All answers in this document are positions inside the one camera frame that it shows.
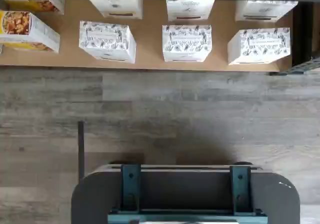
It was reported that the teal metal crossbar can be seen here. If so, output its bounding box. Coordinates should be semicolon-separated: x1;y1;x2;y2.
107;208;269;224

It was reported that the teal metal bracket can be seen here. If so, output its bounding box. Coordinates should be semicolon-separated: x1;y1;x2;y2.
120;163;142;214
229;165;252;215

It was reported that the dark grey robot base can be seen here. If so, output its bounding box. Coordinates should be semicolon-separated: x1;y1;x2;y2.
71;161;301;224

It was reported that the white floral print box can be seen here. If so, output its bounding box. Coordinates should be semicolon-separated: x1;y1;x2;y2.
234;0;299;23
227;27;292;66
78;20;137;65
165;0;216;22
87;0;144;20
162;24;213;63

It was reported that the yellow banana nut box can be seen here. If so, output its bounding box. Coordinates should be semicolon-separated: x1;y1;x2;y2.
0;10;61;54
0;0;66;16

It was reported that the wooden shelf board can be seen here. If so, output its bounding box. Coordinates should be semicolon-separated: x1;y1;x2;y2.
0;0;295;73

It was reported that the thin black pole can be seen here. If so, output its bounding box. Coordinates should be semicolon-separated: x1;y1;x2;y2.
77;120;85;183

